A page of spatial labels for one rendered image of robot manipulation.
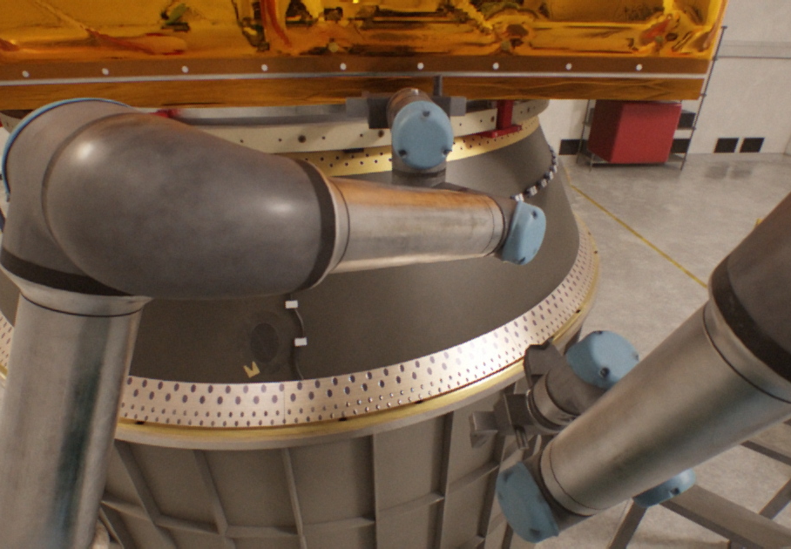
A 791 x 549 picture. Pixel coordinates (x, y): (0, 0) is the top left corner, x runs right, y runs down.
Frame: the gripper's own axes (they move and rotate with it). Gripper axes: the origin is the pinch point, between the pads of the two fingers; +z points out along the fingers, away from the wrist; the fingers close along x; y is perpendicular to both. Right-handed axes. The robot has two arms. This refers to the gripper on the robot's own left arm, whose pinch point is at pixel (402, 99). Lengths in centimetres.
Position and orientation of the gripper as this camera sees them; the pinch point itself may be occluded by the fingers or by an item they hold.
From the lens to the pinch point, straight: 87.1
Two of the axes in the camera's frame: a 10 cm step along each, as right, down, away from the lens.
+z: -0.8, -5.0, 8.6
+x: -10.0, 0.4, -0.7
